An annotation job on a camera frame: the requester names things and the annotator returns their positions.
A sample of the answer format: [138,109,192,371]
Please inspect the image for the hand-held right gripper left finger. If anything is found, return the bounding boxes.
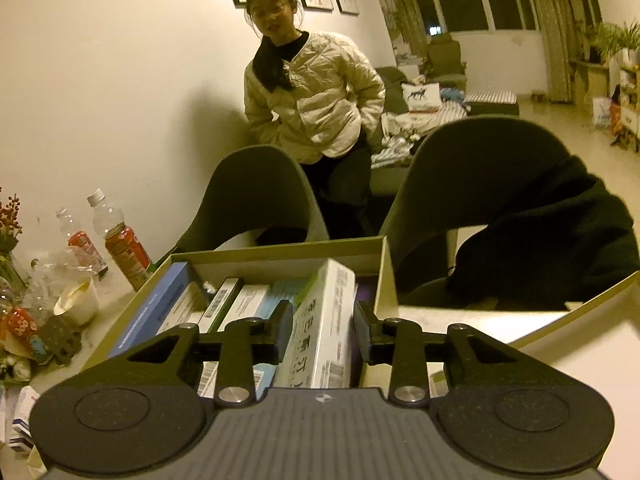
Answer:
[107,300,295,408]

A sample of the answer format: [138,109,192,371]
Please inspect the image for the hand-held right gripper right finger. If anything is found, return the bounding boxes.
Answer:
[353,300,532,405]

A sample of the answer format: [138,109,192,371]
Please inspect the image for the purple box with barcode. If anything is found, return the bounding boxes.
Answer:
[356,280,382,313]

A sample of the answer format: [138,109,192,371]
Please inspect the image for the white box with grey print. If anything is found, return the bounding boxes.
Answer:
[274,258,359,391]

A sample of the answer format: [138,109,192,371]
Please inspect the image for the olive cardboard box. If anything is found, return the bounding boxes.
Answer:
[80,236,401,392]

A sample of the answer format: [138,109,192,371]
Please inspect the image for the olive cardboard lid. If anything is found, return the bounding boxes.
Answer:
[509,270,640,413]

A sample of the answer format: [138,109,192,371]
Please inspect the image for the white desktop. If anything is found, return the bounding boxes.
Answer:
[0,240,640,480]

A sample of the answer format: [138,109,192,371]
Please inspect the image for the light blue box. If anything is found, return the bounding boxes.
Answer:
[254,279,322,313]

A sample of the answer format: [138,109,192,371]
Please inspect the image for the white box with barcode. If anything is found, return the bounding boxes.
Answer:
[204,277,247,335]

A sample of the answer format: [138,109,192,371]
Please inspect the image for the blue flat box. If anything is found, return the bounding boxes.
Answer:
[106,261,197,362]

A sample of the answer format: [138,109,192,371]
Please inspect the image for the dark grey chair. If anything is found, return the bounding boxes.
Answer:
[379,115,587,312]
[172,145,331,257]

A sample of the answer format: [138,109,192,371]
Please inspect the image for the large red label bottle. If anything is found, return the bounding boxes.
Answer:
[87,188,154,292]

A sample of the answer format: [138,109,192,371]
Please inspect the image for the white cup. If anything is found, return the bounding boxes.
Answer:
[52,277,101,327]

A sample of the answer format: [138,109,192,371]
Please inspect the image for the black jacket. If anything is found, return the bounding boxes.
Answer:
[449,155,640,312]

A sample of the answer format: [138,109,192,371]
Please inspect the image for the small red label bottle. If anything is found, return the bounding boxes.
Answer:
[55,207,110,282]

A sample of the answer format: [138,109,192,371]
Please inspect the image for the dark spotted ornament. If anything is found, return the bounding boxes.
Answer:
[40,319,84,367]

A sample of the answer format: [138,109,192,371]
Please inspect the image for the clear plastic bag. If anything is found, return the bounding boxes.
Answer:
[24,249,93,312]

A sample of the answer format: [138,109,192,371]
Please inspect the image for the white cushion with dog print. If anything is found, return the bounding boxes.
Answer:
[401,82,444,114]

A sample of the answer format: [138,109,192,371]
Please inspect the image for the red painted ceramic ornament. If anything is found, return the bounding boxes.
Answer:
[0,305,42,362]

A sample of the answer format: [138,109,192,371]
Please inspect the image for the striped floor mattress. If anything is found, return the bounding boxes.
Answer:
[462,88,522,117]

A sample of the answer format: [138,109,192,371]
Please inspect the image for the small white blue box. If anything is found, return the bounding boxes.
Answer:
[7,385,42,455]

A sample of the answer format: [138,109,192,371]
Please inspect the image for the green armchair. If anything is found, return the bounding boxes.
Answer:
[425,33,469,89]

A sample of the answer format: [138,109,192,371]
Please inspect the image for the red berry branches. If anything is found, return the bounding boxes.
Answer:
[0,187,27,306]

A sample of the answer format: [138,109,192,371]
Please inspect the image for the white shelf unit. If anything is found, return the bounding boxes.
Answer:
[606,50,640,155]

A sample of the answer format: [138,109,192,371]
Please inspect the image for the olive curtain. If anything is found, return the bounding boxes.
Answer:
[529,0,577,104]

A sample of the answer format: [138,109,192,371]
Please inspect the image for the green potted plant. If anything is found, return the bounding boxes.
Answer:
[582,20,640,67]

